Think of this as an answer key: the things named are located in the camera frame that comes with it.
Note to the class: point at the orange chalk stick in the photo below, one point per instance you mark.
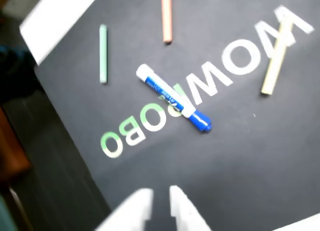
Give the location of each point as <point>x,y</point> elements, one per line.
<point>166,16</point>

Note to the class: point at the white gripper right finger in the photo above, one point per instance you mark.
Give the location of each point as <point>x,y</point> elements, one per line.
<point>187,213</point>

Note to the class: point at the blue whiteboard marker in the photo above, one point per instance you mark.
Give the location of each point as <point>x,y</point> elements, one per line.
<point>165,91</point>

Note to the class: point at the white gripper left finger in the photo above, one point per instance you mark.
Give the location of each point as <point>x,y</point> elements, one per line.
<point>132,211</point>

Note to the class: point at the yellow chalk stick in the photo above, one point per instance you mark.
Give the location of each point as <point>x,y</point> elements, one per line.
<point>275,63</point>

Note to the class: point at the green chalk stick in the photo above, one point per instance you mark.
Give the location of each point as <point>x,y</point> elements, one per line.
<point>103,53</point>

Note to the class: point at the dark grey WOWROBO mat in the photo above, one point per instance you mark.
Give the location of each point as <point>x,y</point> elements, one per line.
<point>225,153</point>

